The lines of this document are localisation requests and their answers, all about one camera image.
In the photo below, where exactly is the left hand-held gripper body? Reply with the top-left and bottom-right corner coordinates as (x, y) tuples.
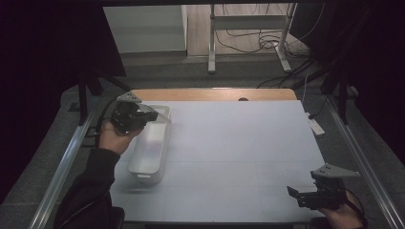
(109, 91), (151, 135)

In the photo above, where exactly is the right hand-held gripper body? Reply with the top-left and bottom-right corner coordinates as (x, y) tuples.
(295, 162), (362, 211)

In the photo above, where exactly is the white plastic storage bin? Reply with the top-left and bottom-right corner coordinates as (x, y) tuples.
(126, 104), (173, 186)

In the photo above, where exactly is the person's left hand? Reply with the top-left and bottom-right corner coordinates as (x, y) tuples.
(97, 119), (145, 156)

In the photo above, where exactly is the person's right hand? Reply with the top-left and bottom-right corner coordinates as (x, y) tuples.
(317, 190), (365, 229)

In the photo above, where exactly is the black metal stand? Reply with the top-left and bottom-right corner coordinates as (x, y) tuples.
(319, 63), (358, 126)
(75, 73), (132, 127)

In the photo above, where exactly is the wooden table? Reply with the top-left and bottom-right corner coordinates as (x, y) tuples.
(130, 88), (298, 102)

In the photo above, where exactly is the white power strip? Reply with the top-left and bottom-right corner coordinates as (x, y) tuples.
(304, 111), (326, 136)

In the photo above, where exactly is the white table cover sheet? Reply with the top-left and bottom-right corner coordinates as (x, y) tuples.
(109, 99), (326, 223)

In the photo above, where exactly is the white cabinet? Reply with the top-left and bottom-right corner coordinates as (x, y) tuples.
(101, 4), (188, 54)

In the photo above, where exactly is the black curtain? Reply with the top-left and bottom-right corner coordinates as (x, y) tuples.
(288, 0), (405, 164)
(0, 0), (127, 204)

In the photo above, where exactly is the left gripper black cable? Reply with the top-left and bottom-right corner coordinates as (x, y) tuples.
(94, 97), (119, 148)

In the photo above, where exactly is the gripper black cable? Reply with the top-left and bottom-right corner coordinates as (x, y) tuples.
(94, 97), (119, 148)
(343, 187), (368, 229)

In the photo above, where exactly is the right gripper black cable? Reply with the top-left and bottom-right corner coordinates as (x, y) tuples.
(343, 187), (368, 229)

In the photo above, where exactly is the aluminium floor rail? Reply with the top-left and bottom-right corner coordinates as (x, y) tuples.
(326, 94), (405, 229)
(35, 111), (96, 229)

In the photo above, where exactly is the black frame on floor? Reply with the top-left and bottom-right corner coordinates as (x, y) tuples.
(80, 125), (104, 149)

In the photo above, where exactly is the grey metal desk frame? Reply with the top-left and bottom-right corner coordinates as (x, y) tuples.
(206, 3), (299, 75)

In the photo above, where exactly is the tangle of black floor cables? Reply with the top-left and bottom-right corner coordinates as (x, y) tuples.
(214, 3), (327, 90)

